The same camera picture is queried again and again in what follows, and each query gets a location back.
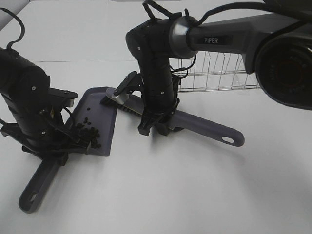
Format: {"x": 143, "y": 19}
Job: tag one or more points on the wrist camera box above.
{"x": 121, "y": 94}
{"x": 61, "y": 98}

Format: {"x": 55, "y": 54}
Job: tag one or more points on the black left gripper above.
{"x": 43, "y": 133}

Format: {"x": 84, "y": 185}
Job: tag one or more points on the metal wire dish rack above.
{"x": 213, "y": 71}

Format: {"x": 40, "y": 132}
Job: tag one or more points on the purple plastic dustpan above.
{"x": 102, "y": 116}

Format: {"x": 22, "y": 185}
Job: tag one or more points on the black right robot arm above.
{"x": 276, "y": 48}

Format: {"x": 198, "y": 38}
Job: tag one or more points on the pile of coffee beans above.
{"x": 88, "y": 134}

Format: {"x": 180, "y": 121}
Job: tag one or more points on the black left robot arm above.
{"x": 36, "y": 108}

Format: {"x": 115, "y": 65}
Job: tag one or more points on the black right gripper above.
{"x": 159, "y": 94}

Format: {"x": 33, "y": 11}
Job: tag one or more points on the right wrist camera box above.
{"x": 121, "y": 94}

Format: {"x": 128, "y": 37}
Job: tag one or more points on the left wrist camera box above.
{"x": 61, "y": 98}

